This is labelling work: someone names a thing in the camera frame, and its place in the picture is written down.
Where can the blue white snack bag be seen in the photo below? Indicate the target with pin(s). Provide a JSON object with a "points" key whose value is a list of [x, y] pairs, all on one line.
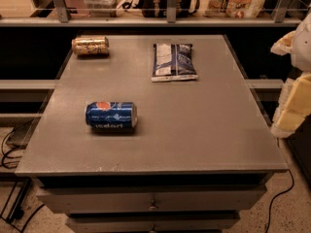
{"points": [[173, 62]]}

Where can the black backpack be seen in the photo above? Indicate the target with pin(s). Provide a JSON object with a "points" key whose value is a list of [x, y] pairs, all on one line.
{"points": [[158, 8]]}

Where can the grey drawer cabinet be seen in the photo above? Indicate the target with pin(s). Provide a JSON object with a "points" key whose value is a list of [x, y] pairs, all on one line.
{"points": [[200, 153]]}

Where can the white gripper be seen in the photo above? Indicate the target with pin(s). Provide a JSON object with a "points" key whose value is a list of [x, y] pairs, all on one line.
{"points": [[302, 48]]}

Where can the blue pepsi can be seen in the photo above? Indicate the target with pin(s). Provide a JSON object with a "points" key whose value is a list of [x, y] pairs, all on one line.
{"points": [[111, 115]]}

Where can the metal railing shelf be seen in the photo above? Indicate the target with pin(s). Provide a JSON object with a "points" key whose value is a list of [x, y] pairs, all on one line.
{"points": [[74, 13]]}

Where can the colourful printed bag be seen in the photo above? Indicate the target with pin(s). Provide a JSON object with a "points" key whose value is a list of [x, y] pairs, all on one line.
{"points": [[234, 8]]}

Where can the gold drink can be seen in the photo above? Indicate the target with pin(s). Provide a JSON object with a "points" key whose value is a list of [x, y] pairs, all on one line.
{"points": [[90, 46]]}

